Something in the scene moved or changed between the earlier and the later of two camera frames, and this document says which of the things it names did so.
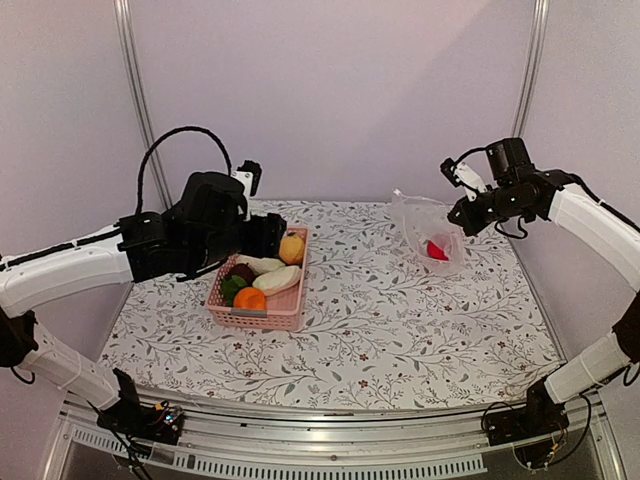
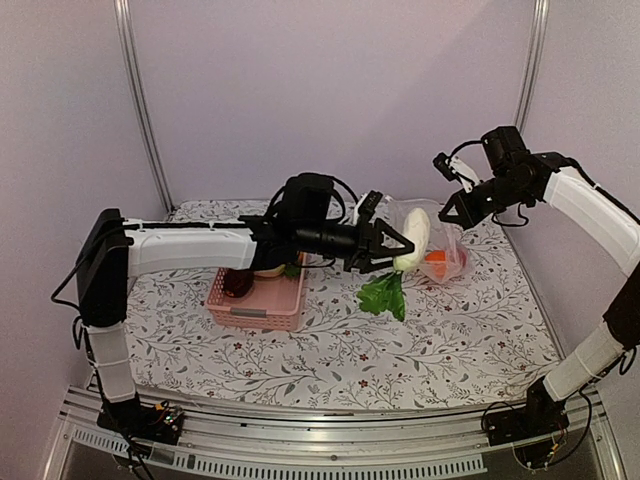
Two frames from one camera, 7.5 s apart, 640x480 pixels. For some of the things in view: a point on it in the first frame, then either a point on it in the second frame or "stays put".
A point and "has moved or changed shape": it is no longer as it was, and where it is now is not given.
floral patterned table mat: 382,329 stays put
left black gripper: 267,235 to 371,246
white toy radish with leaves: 270,283 to 387,294
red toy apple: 436,252 to 462,257
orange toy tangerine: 250,298 to 438,257
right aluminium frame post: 532,68 stays put
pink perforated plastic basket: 284,311 stays put
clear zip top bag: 432,240 has moved or changed shape
